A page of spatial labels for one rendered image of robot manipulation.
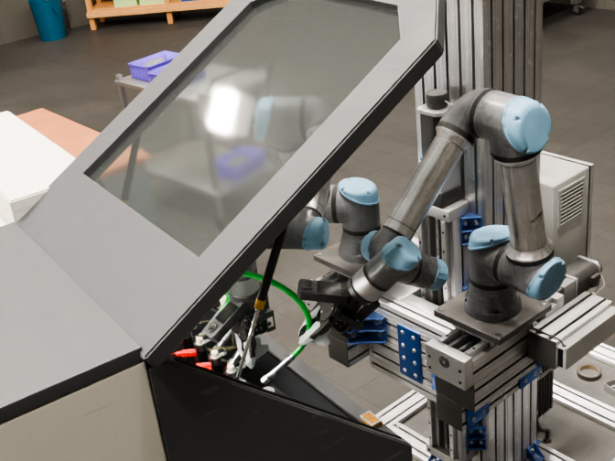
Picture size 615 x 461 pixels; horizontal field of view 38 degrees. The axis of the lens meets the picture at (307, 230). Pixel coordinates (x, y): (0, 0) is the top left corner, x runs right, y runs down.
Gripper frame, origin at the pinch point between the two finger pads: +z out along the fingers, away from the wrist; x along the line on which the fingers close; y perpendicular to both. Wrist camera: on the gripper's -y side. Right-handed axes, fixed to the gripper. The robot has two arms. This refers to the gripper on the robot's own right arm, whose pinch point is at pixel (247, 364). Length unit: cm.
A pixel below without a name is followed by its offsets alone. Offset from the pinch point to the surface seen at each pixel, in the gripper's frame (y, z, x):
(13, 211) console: -35, -41, 38
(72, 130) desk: 73, 44, 330
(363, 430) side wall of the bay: 9.5, 4.9, -32.7
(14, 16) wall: 207, 83, 882
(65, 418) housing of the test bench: -51, -31, -33
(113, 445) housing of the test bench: -45, -21, -33
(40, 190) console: -28, -43, 38
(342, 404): 19.5, 16.6, -9.7
